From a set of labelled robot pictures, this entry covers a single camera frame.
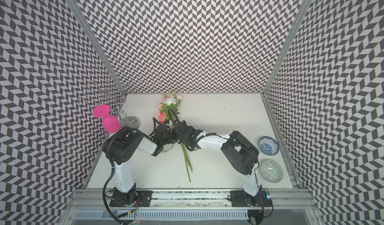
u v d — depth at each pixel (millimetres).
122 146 512
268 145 905
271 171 809
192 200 739
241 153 488
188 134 704
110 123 753
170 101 949
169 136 836
